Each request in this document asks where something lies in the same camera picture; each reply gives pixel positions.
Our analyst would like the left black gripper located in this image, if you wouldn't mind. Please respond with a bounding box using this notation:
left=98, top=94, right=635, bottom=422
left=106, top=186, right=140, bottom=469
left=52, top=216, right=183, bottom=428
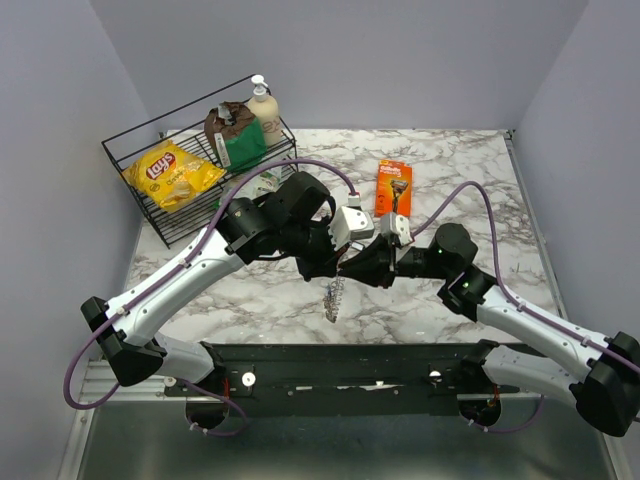
left=280, top=216, right=351, bottom=283

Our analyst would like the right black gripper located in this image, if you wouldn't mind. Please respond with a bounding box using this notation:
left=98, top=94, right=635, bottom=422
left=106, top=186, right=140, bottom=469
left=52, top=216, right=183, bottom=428
left=339, top=230, right=452, bottom=288

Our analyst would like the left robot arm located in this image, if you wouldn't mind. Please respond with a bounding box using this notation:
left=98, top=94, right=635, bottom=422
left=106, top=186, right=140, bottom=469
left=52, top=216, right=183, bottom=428
left=81, top=172, right=341, bottom=395

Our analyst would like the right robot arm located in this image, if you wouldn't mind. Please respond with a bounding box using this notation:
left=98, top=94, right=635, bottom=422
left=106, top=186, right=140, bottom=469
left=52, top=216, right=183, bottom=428
left=339, top=223, right=639, bottom=437

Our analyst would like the orange Gillette razor box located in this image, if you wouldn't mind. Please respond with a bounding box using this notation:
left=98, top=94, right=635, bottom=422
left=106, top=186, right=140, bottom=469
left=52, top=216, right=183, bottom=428
left=374, top=159, right=413, bottom=217

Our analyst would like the green and white packet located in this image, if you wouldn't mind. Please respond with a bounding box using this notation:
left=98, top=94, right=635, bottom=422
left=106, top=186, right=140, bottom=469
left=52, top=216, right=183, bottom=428
left=220, top=167, right=282, bottom=201

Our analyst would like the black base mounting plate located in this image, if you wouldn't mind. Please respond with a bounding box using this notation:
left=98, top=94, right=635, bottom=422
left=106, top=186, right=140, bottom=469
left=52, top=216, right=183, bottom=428
left=102, top=342, right=586, bottom=419

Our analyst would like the brown and green bag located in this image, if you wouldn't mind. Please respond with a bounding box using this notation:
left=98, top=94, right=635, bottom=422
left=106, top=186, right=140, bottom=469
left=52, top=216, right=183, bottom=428
left=204, top=102, right=267, bottom=173

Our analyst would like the cream pump lotion bottle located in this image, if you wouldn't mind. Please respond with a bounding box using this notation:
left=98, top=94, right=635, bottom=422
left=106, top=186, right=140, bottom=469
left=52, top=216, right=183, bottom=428
left=247, top=74, right=282, bottom=147

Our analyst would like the yellow Lays chips bag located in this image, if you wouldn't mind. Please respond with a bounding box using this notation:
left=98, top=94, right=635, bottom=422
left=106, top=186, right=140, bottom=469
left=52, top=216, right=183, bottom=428
left=123, top=140, right=226, bottom=213

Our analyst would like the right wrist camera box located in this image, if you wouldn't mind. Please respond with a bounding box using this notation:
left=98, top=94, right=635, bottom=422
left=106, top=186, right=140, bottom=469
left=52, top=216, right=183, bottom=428
left=380, top=212, right=414, bottom=248

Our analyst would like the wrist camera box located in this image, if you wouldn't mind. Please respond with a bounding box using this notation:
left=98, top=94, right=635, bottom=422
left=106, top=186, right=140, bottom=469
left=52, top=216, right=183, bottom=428
left=380, top=212, right=414, bottom=248
left=328, top=206, right=375, bottom=251

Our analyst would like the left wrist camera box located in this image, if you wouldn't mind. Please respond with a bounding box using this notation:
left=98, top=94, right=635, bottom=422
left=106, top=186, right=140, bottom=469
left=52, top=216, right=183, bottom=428
left=328, top=206, right=375, bottom=251

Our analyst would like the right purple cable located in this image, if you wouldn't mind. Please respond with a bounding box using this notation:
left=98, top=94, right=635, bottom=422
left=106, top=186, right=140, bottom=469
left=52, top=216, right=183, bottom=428
left=412, top=180, right=640, bottom=376

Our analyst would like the purple cable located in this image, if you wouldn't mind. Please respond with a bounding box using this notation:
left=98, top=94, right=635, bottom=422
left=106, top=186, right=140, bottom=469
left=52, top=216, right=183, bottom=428
left=412, top=180, right=640, bottom=376
left=62, top=158, right=361, bottom=411

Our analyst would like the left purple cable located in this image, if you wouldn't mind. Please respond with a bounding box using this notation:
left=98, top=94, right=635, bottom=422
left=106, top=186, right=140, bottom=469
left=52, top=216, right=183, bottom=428
left=62, top=158, right=361, bottom=411

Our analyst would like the black wire basket rack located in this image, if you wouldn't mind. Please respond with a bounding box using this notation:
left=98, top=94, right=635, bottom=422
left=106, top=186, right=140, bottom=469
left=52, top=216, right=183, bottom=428
left=102, top=85, right=297, bottom=246

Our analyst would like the aluminium rail frame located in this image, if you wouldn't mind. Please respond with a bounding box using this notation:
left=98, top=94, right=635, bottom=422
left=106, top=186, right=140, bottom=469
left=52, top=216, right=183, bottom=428
left=61, top=379, right=617, bottom=479

